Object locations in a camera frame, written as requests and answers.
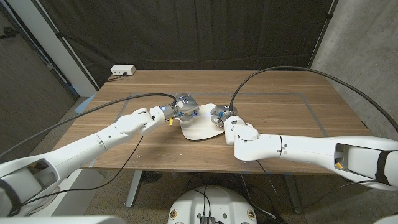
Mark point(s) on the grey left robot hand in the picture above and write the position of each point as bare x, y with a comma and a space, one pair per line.
186, 104

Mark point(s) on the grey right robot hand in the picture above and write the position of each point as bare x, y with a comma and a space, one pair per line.
224, 112

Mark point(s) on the white rounded square plate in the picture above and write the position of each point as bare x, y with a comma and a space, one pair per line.
202, 127

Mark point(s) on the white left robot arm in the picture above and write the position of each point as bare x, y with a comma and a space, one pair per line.
93, 143

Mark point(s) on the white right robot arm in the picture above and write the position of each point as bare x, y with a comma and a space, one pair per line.
304, 149

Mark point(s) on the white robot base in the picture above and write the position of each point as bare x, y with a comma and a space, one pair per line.
214, 202

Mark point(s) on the white power strip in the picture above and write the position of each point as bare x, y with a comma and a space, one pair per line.
122, 69

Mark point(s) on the black backdrop curtain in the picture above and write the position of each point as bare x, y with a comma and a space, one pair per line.
199, 31

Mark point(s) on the dark round floor fan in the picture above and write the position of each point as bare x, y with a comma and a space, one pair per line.
151, 177

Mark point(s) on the grey metal table leg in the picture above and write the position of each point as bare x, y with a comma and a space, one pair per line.
134, 189
293, 196

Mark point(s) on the light blue floor object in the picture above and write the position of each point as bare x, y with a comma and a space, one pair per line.
84, 107

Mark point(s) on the black backdrop stand pole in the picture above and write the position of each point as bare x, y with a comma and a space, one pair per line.
64, 42
323, 32

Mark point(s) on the white floor board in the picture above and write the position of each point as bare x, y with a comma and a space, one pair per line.
87, 193

